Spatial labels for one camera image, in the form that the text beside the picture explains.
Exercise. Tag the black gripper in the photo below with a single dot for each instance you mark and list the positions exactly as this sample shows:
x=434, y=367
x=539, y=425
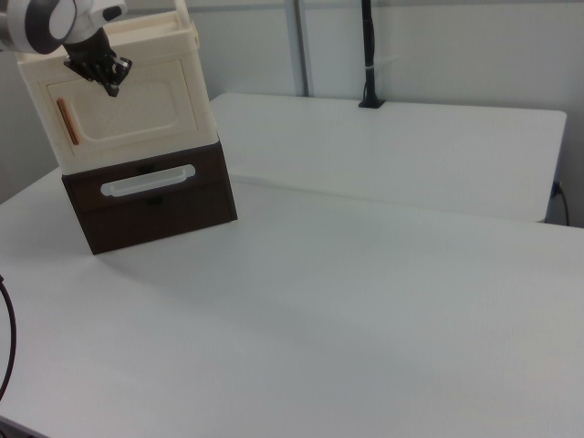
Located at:
x=91, y=61

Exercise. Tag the cream cabinet door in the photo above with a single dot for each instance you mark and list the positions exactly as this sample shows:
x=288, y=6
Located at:
x=137, y=109

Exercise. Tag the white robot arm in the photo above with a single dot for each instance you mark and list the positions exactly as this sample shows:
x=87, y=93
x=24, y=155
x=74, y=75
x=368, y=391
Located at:
x=41, y=23

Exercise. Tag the cream plastic cabinet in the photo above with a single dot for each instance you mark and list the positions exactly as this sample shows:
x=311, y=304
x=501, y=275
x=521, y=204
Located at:
x=201, y=91

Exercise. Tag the dark brown wooden drawer box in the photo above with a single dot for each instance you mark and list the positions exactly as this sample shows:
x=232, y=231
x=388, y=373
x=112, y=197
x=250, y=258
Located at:
x=159, y=223

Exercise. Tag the black pole with base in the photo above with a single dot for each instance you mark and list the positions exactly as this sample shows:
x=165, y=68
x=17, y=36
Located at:
x=368, y=55

